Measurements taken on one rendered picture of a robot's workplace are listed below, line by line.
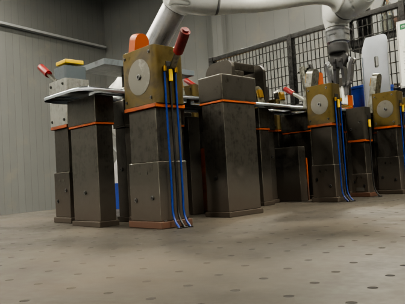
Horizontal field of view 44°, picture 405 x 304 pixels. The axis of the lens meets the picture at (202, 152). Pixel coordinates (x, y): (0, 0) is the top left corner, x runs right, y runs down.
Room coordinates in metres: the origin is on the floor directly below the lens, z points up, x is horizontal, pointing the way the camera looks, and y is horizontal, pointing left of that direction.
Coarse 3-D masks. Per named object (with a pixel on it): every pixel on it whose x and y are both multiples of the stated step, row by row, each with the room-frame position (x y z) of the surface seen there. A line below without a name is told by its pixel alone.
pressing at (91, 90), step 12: (48, 96) 1.11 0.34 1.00; (60, 96) 1.13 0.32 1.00; (72, 96) 1.14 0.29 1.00; (84, 96) 1.15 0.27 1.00; (120, 96) 1.17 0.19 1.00; (192, 96) 1.22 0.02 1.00; (192, 108) 1.47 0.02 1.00; (276, 108) 1.57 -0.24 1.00; (288, 108) 1.59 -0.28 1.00; (300, 108) 1.53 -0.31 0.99
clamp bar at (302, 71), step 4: (300, 68) 1.99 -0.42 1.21; (304, 68) 2.00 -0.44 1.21; (308, 68) 1.97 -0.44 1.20; (312, 68) 1.97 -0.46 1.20; (300, 72) 1.99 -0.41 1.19; (304, 72) 1.98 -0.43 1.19; (304, 76) 1.98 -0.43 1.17; (304, 80) 1.98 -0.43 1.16; (304, 84) 1.98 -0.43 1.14; (304, 88) 1.98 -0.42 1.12
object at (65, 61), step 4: (64, 60) 1.43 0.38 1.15; (68, 60) 1.43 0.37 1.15; (72, 60) 1.44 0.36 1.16; (76, 60) 1.45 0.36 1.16; (56, 64) 1.46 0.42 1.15; (60, 64) 1.45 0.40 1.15; (64, 64) 1.44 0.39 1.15; (68, 64) 1.45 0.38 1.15; (72, 64) 1.45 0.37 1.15; (76, 64) 1.45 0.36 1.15; (80, 64) 1.46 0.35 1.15
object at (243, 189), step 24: (216, 96) 1.14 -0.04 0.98; (240, 96) 1.17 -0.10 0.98; (216, 120) 1.15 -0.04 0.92; (240, 120) 1.17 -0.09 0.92; (216, 144) 1.15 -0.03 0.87; (240, 144) 1.17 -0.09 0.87; (216, 168) 1.16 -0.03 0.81; (240, 168) 1.16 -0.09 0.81; (216, 192) 1.16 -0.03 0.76; (240, 192) 1.16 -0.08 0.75; (216, 216) 1.16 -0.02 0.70
